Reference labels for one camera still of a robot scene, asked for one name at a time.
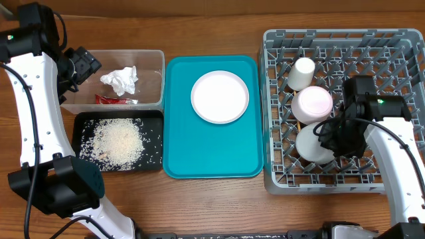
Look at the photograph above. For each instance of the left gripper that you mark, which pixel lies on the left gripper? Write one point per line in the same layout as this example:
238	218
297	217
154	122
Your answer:
87	64

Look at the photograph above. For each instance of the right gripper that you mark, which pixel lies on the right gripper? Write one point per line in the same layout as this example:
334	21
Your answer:
327	140

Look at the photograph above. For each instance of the grey bowl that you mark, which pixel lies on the grey bowl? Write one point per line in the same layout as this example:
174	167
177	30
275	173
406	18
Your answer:
309	147

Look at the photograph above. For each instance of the red snack wrapper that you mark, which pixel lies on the red snack wrapper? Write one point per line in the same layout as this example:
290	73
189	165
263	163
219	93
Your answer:
120	101

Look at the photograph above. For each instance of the small pink plate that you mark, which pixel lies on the small pink plate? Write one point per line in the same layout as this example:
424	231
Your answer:
312	104

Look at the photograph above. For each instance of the white tissue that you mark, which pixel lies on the white tissue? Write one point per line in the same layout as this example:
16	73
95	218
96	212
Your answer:
122	81

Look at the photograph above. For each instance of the white paper cup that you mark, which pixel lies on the white paper cup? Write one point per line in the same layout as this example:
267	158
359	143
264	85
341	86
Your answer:
301	74

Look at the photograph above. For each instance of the pile of rice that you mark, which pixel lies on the pile of rice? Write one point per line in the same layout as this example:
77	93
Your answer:
114	142

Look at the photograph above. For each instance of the large pink plate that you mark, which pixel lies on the large pink plate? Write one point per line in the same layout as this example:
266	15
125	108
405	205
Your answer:
220	97

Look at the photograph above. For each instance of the wooden chopstick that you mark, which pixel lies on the wooden chopstick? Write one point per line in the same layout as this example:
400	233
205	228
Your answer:
297	121

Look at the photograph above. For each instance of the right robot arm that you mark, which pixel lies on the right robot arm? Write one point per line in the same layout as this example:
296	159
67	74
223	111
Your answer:
382	124

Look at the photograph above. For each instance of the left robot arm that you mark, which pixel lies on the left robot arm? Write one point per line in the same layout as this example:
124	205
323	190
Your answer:
52	178

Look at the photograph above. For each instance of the grey dishwasher rack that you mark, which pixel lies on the grey dishwasher rack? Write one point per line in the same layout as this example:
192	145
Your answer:
395	60

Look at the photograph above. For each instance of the clear plastic bin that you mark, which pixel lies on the clear plastic bin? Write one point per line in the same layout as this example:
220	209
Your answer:
150	68

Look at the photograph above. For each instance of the teal serving tray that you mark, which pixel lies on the teal serving tray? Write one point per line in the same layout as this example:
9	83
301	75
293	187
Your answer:
194	148

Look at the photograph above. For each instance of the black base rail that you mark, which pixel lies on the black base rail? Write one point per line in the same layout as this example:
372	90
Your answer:
290	234

